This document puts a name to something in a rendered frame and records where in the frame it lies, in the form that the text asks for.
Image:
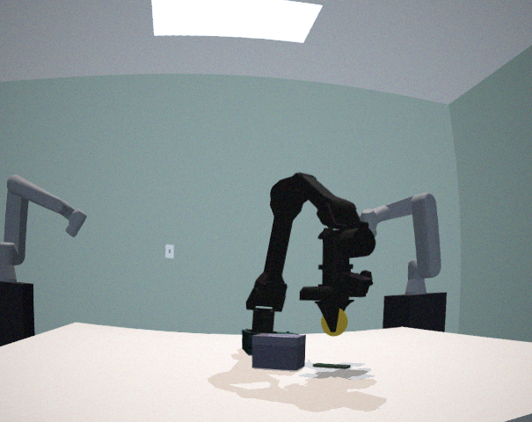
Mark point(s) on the gold coin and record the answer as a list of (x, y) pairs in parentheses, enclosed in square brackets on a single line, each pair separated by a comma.
[(341, 324)]

